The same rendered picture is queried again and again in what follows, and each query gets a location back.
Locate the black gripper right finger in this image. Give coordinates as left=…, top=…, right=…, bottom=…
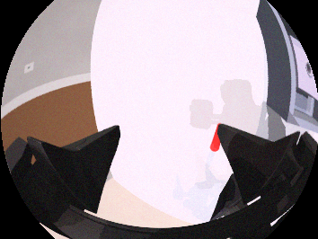
left=217, top=124, right=300, bottom=205

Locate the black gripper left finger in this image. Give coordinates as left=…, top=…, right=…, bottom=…
left=27, top=125, right=120, bottom=214

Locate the red peg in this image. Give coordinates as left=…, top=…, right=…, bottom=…
left=210, top=123, right=222, bottom=152

